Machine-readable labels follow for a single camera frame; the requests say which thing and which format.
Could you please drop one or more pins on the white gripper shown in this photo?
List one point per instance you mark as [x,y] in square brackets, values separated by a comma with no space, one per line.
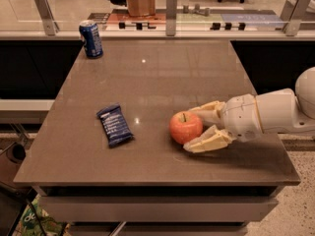
[241,117]

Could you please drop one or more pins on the red apple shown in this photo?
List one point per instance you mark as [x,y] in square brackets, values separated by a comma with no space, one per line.
[185,126]

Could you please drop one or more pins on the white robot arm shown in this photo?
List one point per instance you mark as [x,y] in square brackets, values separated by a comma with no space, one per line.
[288,111]

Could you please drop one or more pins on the blue pepsi can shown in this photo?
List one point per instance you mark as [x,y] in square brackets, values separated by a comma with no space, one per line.
[90,36]

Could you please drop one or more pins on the blue snack bar wrapper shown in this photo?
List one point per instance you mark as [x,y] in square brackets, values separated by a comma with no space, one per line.
[114,125]

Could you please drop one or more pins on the grey table drawer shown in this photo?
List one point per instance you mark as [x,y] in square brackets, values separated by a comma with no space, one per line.
[158,209]

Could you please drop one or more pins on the green patterned bag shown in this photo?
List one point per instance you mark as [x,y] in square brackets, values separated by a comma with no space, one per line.
[35,221]

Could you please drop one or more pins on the right metal railing post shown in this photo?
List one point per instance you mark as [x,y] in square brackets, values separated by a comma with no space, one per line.
[293,23]

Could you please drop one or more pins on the left metal railing post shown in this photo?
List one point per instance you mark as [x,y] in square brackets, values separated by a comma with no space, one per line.
[49,25]

